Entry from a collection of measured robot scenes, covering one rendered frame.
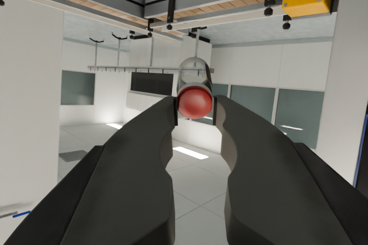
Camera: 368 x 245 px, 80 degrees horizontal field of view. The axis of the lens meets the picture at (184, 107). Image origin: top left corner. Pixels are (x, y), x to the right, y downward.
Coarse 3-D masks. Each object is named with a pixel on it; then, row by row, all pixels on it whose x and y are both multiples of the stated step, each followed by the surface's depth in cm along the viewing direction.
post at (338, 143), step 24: (360, 0) 35; (336, 24) 37; (360, 24) 35; (336, 48) 37; (360, 48) 35; (336, 72) 37; (360, 72) 35; (336, 96) 37; (360, 96) 35; (336, 120) 37; (360, 120) 35; (336, 144) 37; (360, 144) 35; (336, 168) 37
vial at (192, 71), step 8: (184, 64) 15; (192, 64) 14; (200, 64) 14; (184, 72) 14; (192, 72) 13; (200, 72) 13; (184, 80) 13; (192, 80) 13; (200, 80) 13; (208, 80) 13; (176, 88) 13; (184, 88) 12; (208, 88) 12
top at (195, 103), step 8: (192, 88) 12; (200, 88) 12; (184, 96) 12; (192, 96) 12; (200, 96) 12; (208, 96) 12; (184, 104) 12; (192, 104) 12; (200, 104) 12; (208, 104) 12; (184, 112) 12; (192, 112) 12; (200, 112) 12; (208, 112) 12
